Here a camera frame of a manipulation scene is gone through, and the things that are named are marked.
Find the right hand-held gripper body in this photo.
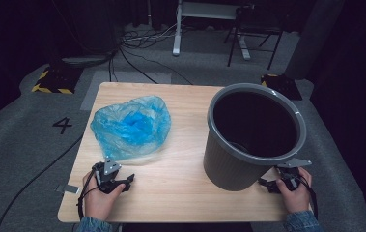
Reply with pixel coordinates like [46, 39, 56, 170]
[275, 158, 313, 191]

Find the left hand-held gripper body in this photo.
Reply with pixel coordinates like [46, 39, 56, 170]
[92, 158, 130, 195]

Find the grey ribbed trash bin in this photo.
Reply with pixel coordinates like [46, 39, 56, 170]
[203, 82, 308, 192]

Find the blue plastic trash bag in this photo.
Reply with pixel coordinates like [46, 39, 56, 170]
[89, 95, 173, 162]

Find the grey bin rim ring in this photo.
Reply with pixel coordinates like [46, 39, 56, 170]
[207, 82, 308, 167]

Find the person's left hand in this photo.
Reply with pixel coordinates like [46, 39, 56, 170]
[83, 171, 127, 221]

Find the person's right hand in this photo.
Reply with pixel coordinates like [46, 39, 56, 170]
[275, 167, 314, 215]

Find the grey tape strip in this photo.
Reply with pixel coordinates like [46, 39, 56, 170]
[55, 184, 82, 195]

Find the black yellow striped floor base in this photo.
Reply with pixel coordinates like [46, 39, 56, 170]
[261, 73, 303, 102]
[31, 66, 84, 95]

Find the grey pillar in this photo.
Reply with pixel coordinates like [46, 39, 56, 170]
[283, 0, 346, 81]

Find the black metal chair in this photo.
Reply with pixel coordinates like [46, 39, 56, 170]
[223, 3, 285, 71]

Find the right hand-held gripper black cable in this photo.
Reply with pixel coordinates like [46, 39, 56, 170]
[298, 175, 319, 220]

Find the hand-held gripper black cable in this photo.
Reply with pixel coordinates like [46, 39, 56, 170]
[298, 175, 319, 220]
[76, 165, 103, 220]

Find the left hand-held gripper black cable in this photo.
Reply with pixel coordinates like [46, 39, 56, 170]
[76, 165, 103, 220]

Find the long black floor cable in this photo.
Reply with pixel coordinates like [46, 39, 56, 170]
[0, 133, 85, 232]

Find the thin black floor cable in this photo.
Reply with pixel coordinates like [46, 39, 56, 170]
[118, 47, 194, 86]

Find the grey floor cable cover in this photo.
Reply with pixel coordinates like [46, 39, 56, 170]
[61, 55, 114, 68]

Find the bundle of floor cables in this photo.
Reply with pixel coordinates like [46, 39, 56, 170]
[119, 21, 180, 50]

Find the white desk frame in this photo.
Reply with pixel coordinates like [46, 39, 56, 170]
[172, 0, 256, 62]

